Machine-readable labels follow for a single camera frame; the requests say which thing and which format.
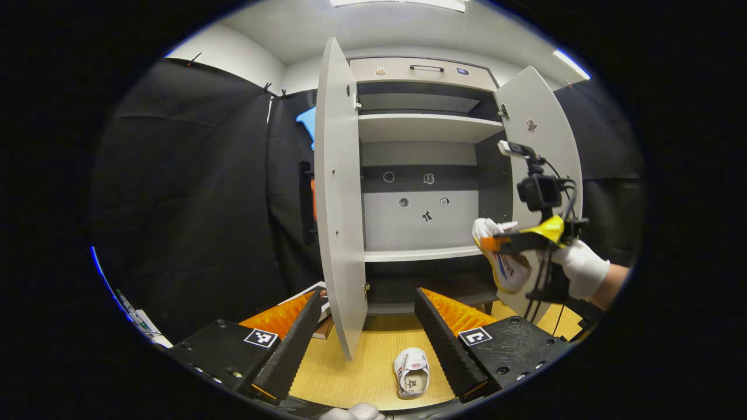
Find grey shoe cabinet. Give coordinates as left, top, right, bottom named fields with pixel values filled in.
left=348, top=57, right=508, bottom=316

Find white sneaker shoe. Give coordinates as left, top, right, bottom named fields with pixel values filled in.
left=394, top=348, right=431, bottom=400
left=472, top=218, right=533, bottom=294

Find black backdrop cloth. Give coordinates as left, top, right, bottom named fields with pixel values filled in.
left=90, top=58, right=643, bottom=345

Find stack of books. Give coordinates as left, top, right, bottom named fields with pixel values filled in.
left=279, top=281, right=333, bottom=340

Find white printed sheet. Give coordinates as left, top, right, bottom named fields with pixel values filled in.
left=114, top=289, right=173, bottom=349

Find grey shoe cabinet door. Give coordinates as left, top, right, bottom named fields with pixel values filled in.
left=314, top=37, right=368, bottom=361
left=493, top=65, right=584, bottom=324

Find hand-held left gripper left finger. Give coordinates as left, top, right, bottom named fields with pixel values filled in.
left=166, top=290, right=323, bottom=403

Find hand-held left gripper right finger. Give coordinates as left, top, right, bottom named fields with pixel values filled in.
left=413, top=288, right=575, bottom=404

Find ceiling light panel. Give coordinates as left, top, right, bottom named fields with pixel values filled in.
left=330, top=0, right=467, bottom=12
left=553, top=50, right=591, bottom=81

